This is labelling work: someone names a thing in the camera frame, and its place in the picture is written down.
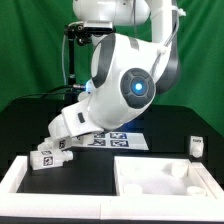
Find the black camera on stand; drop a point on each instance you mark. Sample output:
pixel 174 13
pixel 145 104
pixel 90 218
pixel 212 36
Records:
pixel 80 33

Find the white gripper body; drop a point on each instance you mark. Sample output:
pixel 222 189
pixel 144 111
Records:
pixel 89 115

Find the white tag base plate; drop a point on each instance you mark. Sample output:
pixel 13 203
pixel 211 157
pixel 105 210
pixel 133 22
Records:
pixel 116 140

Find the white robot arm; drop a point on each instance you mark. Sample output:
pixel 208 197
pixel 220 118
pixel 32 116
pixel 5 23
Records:
pixel 126 74

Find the white square tabletop part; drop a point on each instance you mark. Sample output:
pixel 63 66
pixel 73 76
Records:
pixel 139 176

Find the white U-shaped obstacle fence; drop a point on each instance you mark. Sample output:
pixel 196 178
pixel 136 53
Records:
pixel 147 207

